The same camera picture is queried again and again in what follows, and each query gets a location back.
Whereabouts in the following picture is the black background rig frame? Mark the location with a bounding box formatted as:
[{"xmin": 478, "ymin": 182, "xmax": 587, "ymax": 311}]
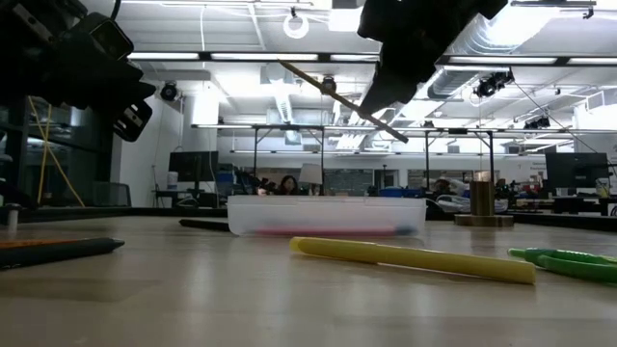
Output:
[{"xmin": 191, "ymin": 122, "xmax": 617, "ymax": 194}]

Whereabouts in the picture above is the black pen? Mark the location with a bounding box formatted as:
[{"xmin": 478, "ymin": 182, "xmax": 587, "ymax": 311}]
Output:
[
  {"xmin": 178, "ymin": 218, "xmax": 231, "ymax": 232},
  {"xmin": 0, "ymin": 236, "xmax": 126, "ymax": 270}
]

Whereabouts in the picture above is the orange pencil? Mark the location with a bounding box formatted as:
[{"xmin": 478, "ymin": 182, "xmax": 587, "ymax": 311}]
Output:
[{"xmin": 0, "ymin": 237, "xmax": 83, "ymax": 250}]

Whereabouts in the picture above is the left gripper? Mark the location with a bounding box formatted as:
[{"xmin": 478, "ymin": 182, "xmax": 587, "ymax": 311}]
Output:
[{"xmin": 0, "ymin": 0, "xmax": 158, "ymax": 143}]

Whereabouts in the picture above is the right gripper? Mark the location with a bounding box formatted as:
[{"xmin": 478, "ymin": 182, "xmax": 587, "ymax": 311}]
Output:
[{"xmin": 357, "ymin": 0, "xmax": 510, "ymax": 117}]

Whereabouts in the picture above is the mesh office chair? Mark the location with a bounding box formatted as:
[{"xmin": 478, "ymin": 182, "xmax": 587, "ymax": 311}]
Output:
[{"xmin": 91, "ymin": 181, "xmax": 132, "ymax": 208}]

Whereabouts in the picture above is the overhead light bar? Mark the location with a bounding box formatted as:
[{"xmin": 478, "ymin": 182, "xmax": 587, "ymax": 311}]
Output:
[{"xmin": 125, "ymin": 50, "xmax": 617, "ymax": 67}]

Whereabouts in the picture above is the white ring light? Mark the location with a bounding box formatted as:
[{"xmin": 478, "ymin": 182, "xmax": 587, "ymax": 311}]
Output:
[{"xmin": 282, "ymin": 12, "xmax": 310, "ymax": 40}]

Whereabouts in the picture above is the clear box with orange lid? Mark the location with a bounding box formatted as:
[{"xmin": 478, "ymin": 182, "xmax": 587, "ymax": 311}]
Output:
[{"xmin": 226, "ymin": 194, "xmax": 428, "ymax": 238}]

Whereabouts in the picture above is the small white post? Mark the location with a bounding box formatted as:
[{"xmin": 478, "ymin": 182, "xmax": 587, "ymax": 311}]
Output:
[{"xmin": 4, "ymin": 202, "xmax": 23, "ymax": 230}]

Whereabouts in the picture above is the black computer monitor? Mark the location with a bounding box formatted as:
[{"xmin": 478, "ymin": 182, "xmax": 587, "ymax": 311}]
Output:
[
  {"xmin": 545, "ymin": 152, "xmax": 609, "ymax": 190},
  {"xmin": 168, "ymin": 150, "xmax": 219, "ymax": 194}
]

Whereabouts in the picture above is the wooden pencil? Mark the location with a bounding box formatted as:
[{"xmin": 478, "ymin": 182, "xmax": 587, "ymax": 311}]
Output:
[{"xmin": 278, "ymin": 60, "xmax": 410, "ymax": 145}]

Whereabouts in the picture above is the person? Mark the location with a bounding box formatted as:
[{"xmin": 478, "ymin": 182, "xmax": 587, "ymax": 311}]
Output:
[{"xmin": 277, "ymin": 173, "xmax": 300, "ymax": 197}]

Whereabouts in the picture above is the green pen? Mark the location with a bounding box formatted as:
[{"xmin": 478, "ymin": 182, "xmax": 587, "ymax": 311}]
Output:
[{"xmin": 507, "ymin": 247, "xmax": 617, "ymax": 284}]

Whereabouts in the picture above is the silver ventilation duct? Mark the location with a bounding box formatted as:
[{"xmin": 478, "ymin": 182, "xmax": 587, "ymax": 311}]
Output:
[{"xmin": 428, "ymin": 13, "xmax": 512, "ymax": 100}]

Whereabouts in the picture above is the yellow highlighter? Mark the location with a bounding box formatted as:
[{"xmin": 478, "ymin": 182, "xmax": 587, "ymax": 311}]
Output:
[{"xmin": 288, "ymin": 236, "xmax": 537, "ymax": 285}]

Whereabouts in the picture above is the hanging yellow cable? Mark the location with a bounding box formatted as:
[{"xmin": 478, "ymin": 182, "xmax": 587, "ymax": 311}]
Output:
[
  {"xmin": 37, "ymin": 103, "xmax": 53, "ymax": 204},
  {"xmin": 27, "ymin": 95, "xmax": 86, "ymax": 208}
]

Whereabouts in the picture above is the white lampshade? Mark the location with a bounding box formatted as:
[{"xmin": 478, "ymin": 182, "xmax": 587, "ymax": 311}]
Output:
[{"xmin": 298, "ymin": 162, "xmax": 323, "ymax": 186}]

